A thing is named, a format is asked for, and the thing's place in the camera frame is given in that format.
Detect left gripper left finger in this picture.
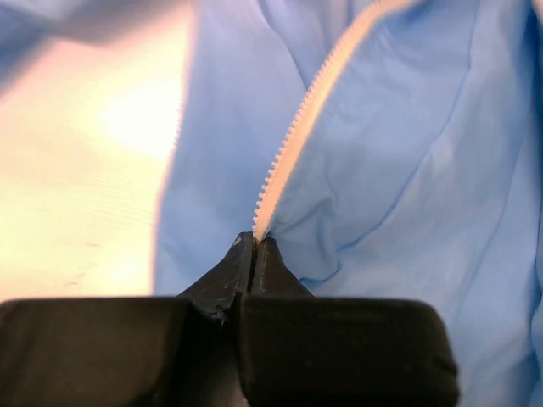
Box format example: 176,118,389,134
1,232,255,406

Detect light blue hooded jacket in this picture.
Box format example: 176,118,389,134
0,0,543,407

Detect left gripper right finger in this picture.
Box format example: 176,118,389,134
239,238,458,406

